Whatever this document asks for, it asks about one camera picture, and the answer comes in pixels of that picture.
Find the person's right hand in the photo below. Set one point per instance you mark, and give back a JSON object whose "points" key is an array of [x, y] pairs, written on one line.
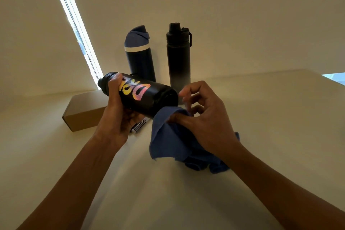
{"points": [[215, 130]]}

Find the black white striped marker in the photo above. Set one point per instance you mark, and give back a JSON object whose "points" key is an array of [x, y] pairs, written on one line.
{"points": [[139, 125]]}

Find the bright side window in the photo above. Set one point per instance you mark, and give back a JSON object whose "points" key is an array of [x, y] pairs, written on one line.
{"points": [[335, 77]]}

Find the brown paper box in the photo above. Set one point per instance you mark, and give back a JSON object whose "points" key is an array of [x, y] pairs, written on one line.
{"points": [[83, 114]]}

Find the blue cloth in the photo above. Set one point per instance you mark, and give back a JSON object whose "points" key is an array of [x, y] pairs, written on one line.
{"points": [[167, 141]]}

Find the navy bottle with blue lid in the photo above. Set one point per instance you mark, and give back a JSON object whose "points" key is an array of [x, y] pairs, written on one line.
{"points": [[138, 57]]}

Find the black grey gradient bottle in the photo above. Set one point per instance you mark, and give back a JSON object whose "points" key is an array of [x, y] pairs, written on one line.
{"points": [[178, 62]]}

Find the person's left forearm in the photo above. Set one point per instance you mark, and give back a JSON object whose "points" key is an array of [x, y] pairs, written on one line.
{"points": [[67, 192]]}

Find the person's left hand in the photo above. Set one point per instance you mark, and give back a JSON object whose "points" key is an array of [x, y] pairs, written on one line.
{"points": [[113, 127]]}

